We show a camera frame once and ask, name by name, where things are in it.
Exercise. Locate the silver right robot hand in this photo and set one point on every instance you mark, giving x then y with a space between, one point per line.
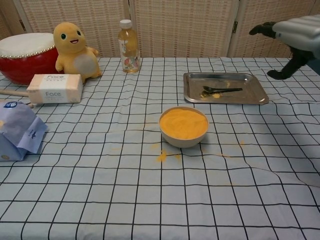
297 32

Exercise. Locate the black spoon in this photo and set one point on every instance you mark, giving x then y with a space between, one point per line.
220 89

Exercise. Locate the silver metal tray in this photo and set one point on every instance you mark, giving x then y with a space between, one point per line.
225 82

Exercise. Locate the orange-yellow powder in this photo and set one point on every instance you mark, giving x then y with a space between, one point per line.
183 122

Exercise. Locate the bowl of orange powder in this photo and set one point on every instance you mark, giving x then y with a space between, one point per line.
183 141

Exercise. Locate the woven folding screen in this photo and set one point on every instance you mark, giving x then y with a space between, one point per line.
180 25

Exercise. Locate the clear plastic drink bottle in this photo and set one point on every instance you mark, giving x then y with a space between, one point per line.
129 50

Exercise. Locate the yellow plush dinosaur toy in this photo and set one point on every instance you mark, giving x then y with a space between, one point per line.
75 50

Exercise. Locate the blue checked tablecloth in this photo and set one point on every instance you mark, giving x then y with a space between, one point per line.
125 187

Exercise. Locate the pink Face tissue pack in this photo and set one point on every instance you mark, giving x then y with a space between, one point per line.
56 88

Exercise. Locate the red drum with white skin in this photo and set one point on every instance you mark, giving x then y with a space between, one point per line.
22 60

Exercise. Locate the wooden drumstick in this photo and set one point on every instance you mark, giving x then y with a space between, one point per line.
12 92

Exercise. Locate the blue paper package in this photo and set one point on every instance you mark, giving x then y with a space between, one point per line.
17 130

